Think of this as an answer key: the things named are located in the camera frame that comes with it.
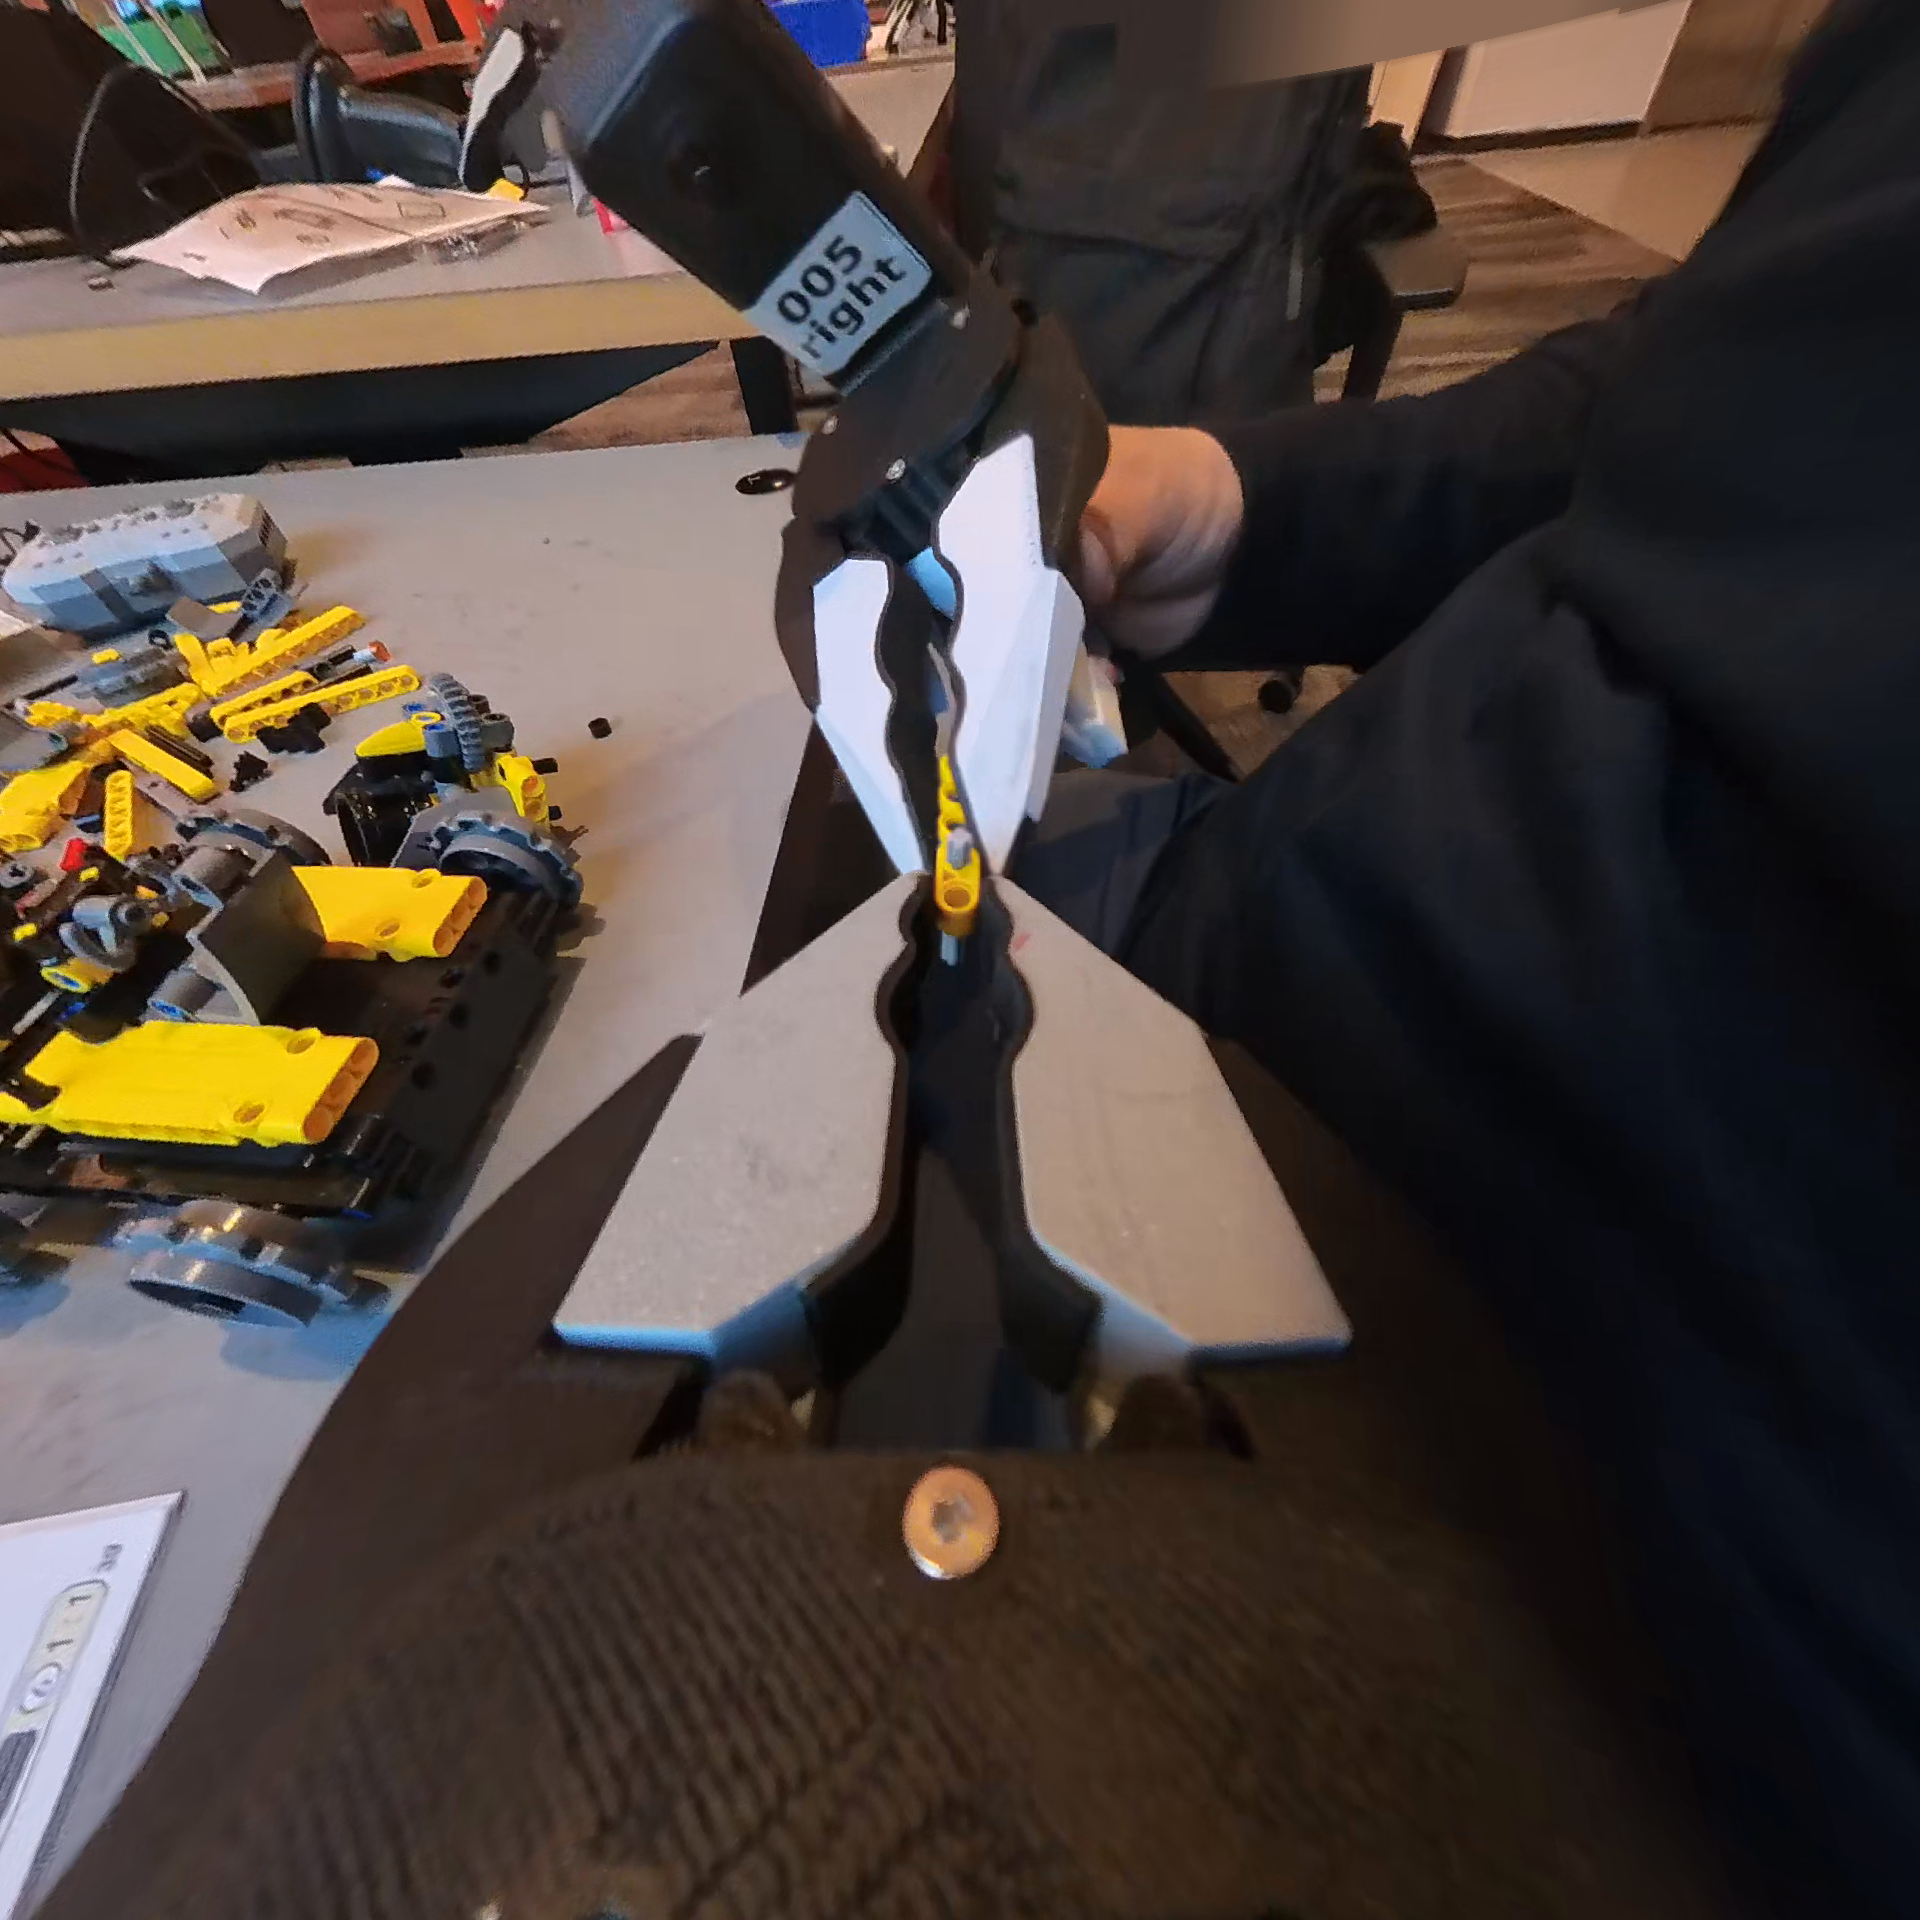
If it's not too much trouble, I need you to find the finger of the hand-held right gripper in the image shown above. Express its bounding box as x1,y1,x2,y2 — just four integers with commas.
808,551,938,875
919,434,1087,874

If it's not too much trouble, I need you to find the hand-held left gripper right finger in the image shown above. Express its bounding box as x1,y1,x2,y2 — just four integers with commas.
984,878,1353,1450

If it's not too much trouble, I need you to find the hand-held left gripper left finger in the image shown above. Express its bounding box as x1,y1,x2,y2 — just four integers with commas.
551,874,922,1374

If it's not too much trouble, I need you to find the yellow thin toy beam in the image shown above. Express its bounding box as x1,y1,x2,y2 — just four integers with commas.
930,749,988,921

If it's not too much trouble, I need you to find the person's right forearm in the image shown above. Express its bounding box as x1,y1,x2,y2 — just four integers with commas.
1200,292,1665,676

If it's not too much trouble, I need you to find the grey desk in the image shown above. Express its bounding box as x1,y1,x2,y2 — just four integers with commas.
0,434,845,1907

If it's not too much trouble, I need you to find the person's right hand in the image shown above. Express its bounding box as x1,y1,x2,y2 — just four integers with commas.
1071,422,1247,662

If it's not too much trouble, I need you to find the idle black grey gripper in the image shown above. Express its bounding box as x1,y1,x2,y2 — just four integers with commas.
456,0,581,199

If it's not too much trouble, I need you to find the black swivel chair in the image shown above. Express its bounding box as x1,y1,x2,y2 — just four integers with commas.
293,42,468,193

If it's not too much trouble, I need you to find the grey table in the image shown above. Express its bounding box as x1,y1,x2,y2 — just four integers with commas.
0,59,961,447

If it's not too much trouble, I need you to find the white paper sheet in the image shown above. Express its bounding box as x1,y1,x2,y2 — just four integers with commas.
116,180,556,299

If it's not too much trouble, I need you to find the black backpack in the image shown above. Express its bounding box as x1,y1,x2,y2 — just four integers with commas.
959,45,1442,431

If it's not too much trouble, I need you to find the toy wheel gear subassembly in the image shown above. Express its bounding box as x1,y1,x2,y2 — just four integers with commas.
321,675,567,867

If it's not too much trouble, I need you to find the black office chair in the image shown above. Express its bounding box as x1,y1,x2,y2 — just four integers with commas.
959,0,1474,783

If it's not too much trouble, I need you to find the yellow toy vehicle model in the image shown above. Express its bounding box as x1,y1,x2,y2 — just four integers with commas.
0,809,586,1332

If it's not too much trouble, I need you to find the pile of loose toy pieces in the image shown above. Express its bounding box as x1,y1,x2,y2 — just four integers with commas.
0,599,425,902

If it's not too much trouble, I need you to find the black monitor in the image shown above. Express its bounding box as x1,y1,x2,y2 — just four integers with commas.
0,5,261,241

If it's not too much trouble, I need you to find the grey toy battery box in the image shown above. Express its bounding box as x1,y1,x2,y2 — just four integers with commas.
0,491,289,634

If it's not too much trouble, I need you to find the instruction booklet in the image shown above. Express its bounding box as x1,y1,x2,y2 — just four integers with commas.
0,1487,184,1907

